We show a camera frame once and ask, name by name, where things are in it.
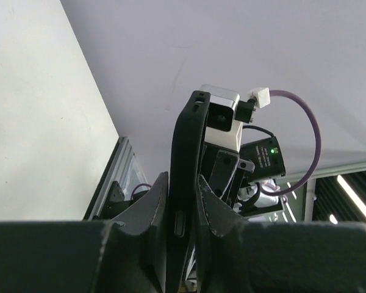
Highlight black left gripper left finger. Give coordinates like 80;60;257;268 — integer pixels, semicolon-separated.
0;172;168;292

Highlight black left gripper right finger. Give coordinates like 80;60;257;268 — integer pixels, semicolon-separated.
195;176;366;292

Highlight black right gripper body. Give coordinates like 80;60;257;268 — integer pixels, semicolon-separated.
200;145;255;208

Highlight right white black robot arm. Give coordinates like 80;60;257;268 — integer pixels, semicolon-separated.
200;123;287;219

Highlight ceiling light strip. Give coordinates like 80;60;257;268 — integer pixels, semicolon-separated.
337;175;366;218

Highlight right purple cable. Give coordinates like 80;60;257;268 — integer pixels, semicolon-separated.
259;88;321;196

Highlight purple cable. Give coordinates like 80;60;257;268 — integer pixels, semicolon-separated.
259;88;321;196
131;183;152;199

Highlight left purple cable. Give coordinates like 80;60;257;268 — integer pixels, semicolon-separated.
131;183;152;199

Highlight right aluminium frame post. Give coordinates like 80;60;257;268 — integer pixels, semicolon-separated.
84;137;150;220

